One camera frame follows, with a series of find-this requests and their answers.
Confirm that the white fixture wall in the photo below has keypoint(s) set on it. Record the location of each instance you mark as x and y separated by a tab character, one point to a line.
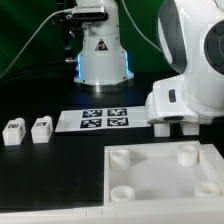
177	211

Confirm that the white square tabletop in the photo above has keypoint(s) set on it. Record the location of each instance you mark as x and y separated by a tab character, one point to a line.
159	171

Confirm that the white sheet with tags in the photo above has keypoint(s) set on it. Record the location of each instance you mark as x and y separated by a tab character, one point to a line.
103	118

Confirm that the silver camera on base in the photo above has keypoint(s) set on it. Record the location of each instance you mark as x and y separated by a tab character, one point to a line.
93	13

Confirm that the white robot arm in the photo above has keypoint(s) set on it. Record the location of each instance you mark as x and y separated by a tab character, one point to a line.
191	37

